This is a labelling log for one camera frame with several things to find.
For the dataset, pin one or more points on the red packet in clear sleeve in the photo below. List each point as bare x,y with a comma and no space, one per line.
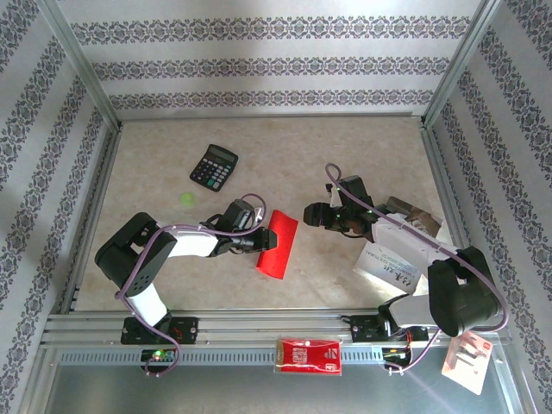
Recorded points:
308,355

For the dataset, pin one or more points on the black calculator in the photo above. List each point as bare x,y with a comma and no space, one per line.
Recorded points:
213,168

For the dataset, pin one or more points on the small green cap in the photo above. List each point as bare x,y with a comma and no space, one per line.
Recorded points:
187,198

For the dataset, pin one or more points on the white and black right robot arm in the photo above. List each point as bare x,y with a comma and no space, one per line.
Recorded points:
461,297

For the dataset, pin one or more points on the white red tag card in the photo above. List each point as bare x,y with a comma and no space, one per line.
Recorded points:
468,368

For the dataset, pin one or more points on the thin aluminium frame rail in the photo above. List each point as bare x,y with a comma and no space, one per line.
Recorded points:
259,117

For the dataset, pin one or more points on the grey metal shelf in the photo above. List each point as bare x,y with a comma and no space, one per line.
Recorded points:
237,392

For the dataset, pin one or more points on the small circuit board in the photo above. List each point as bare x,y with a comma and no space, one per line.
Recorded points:
159,355
394,355

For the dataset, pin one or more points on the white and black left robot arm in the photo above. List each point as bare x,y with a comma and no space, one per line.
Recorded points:
194,246

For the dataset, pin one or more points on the booklet with bread photo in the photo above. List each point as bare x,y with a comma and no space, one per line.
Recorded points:
388,269

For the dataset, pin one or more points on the red paper sheet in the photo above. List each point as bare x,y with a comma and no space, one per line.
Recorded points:
280,252

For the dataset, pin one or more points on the aluminium corner post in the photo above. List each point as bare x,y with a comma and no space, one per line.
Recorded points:
77,60
463,56

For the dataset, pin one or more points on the wide aluminium base rail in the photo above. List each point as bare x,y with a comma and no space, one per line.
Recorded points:
259,330

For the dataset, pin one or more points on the aluminium side frame rail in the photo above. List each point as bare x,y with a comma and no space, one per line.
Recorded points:
101,185
435,172

